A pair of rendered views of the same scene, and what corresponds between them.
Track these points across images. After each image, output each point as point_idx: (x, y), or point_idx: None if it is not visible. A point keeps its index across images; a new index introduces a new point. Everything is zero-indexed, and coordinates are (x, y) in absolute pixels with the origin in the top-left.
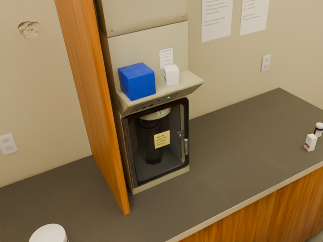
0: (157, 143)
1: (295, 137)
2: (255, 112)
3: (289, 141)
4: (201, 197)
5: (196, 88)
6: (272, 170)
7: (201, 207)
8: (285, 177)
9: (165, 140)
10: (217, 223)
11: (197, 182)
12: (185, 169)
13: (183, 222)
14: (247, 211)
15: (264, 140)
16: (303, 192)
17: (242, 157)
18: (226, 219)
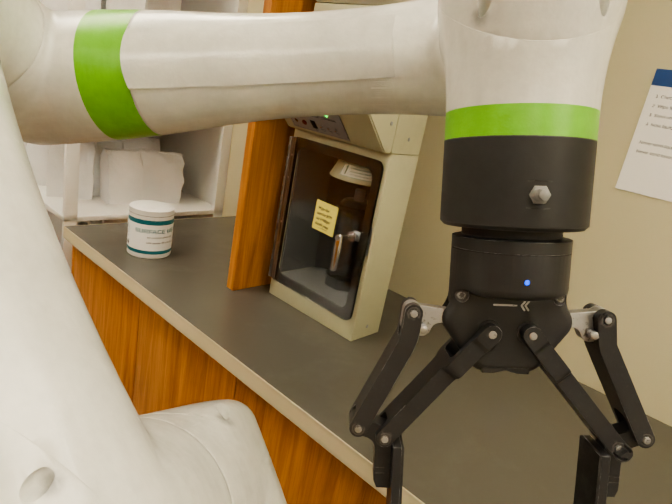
0: (317, 219)
1: None
2: (664, 457)
3: None
4: (284, 350)
5: (371, 128)
6: (419, 459)
7: (258, 348)
8: (406, 482)
9: (328, 224)
10: (254, 410)
11: (322, 348)
12: (345, 330)
13: (221, 330)
14: (309, 470)
15: (540, 460)
16: None
17: (438, 411)
18: (269, 423)
